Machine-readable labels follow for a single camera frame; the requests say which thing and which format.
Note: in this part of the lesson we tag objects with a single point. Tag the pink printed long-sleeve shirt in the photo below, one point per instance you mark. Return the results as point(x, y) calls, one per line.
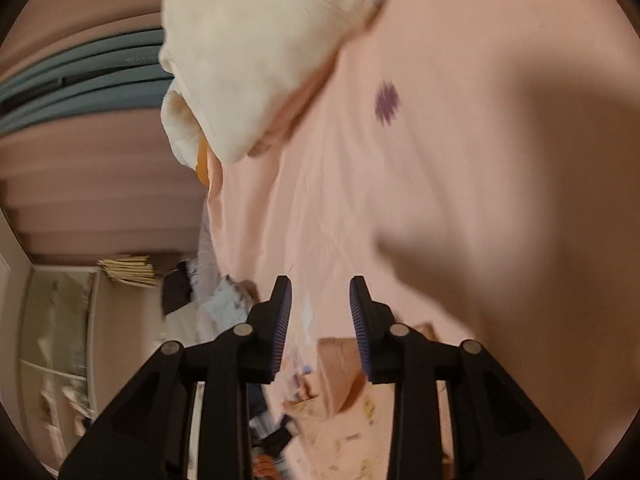
point(340, 375)

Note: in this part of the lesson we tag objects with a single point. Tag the white folded garment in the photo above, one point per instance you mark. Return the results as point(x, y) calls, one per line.
point(250, 50)

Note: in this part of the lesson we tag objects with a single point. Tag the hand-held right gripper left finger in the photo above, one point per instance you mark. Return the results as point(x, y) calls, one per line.
point(280, 330)

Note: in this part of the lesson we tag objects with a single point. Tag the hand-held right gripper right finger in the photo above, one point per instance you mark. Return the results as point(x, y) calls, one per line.
point(361, 330)

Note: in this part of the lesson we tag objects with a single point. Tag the dark brown pillow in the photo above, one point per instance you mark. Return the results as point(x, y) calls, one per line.
point(175, 290)

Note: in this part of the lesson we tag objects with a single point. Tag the stack of papers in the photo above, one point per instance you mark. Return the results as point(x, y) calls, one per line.
point(130, 270)

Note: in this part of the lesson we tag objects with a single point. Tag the white goose plush toy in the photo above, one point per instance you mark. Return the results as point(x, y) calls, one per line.
point(180, 125)

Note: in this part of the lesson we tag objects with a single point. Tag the plaid duvet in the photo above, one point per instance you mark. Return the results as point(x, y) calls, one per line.
point(222, 305)

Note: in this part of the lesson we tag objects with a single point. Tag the white cabinet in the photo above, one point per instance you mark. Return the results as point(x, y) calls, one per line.
point(55, 340)

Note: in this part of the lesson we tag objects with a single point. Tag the beige curtain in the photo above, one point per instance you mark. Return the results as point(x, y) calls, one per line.
point(100, 185)

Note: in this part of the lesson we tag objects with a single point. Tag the pink printed blanket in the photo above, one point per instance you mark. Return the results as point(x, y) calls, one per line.
point(475, 160)

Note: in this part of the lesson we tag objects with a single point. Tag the teal curtain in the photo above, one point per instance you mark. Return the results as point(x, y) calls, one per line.
point(90, 85)

